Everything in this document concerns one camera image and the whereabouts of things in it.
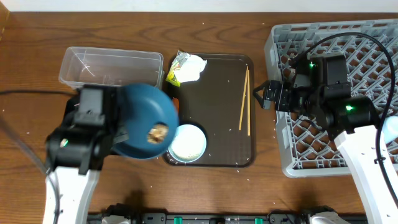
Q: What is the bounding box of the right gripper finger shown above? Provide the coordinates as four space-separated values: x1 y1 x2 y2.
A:
253 91 264 108
253 80 270 93

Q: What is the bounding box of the wooden chopstick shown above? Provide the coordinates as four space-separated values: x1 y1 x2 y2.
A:
238 66 249 131
246 67 251 136

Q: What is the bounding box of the white napkin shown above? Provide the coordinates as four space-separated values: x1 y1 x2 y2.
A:
174 55 207 83

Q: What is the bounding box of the yellow green snack wrapper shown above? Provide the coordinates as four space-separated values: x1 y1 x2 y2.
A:
165 50 190 87

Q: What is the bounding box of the blue-inside white cup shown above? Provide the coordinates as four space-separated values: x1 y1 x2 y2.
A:
382 116 398 144

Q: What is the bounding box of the brown food scrap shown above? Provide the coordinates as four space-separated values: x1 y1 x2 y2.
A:
147 123 169 144

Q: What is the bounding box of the large blue bowl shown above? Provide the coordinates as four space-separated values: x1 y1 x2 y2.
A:
113 83 179 159

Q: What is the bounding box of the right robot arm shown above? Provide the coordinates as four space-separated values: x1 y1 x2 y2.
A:
252 55 397 223

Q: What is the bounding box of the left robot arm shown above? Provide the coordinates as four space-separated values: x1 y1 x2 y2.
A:
43 85 119 223

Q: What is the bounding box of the grey dishwasher rack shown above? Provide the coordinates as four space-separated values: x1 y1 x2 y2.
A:
264 19 397 178

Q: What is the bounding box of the brown serving tray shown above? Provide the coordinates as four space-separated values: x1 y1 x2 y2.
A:
162 54 256 168

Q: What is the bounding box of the light blue rice bowl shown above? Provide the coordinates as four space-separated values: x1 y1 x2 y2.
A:
168 124 207 163

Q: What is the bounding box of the orange carrot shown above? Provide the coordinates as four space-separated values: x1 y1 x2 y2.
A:
172 98 180 112

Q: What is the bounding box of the clear plastic bin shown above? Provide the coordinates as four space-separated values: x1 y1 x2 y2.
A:
58 47 164 89

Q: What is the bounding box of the black plastic tray bin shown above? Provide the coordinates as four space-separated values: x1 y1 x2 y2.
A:
57 96 80 130

